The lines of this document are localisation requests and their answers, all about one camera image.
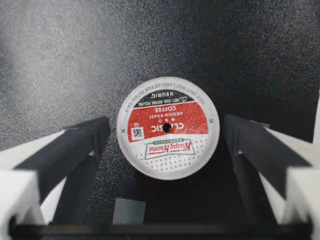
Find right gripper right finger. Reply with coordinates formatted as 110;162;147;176
222;113;320;226

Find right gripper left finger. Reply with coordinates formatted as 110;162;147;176
0;115;111;226

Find coffee capsule with red lid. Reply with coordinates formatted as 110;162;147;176
116;76;221;181

